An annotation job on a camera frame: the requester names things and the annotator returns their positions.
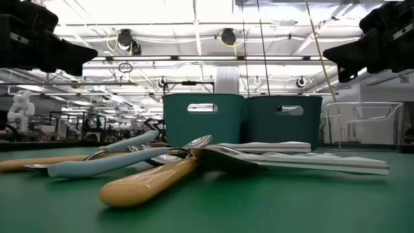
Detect yellow hanging rope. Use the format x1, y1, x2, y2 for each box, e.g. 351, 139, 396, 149
305, 0, 342, 114

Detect black coiled cable loop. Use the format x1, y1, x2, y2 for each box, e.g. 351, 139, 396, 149
118, 61, 134, 74

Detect black aluminium table frame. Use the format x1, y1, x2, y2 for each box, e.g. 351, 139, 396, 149
0, 140, 414, 155

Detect black workstation frame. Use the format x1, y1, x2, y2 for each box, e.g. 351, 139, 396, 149
48, 111, 107, 142

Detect black metal stand frame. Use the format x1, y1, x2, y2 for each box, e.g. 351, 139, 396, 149
162, 80, 215, 96

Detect dark grey-blue plastic bin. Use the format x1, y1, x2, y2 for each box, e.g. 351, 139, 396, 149
244, 95, 323, 151

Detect light blue handle silverware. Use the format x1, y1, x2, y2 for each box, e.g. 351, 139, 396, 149
47, 147, 182, 179
22, 130, 160, 172

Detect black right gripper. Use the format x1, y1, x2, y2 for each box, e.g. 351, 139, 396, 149
323, 0, 414, 83

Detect thin black hanging cable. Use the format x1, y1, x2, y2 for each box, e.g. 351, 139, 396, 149
241, 0, 250, 97
257, 0, 271, 96

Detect white round column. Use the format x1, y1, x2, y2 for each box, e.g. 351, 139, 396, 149
215, 66, 241, 95

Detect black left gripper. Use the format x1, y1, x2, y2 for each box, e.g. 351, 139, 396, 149
0, 0, 98, 77

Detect grey overhead pipe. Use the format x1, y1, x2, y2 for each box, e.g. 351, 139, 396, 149
0, 81, 140, 87

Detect white humanoid robot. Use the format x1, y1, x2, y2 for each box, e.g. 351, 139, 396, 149
6, 89, 36, 133

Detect teal plastic bin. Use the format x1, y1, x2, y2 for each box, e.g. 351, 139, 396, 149
162, 93, 246, 148

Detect long ceiling light rail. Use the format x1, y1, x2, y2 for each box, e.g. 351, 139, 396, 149
82, 55, 337, 62

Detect white teal patterned handle silverware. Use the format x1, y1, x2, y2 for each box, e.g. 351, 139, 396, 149
217, 141, 312, 155
190, 144, 391, 176
258, 151, 342, 161

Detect clear plastic bin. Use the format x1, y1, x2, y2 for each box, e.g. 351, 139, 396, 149
320, 102, 404, 151

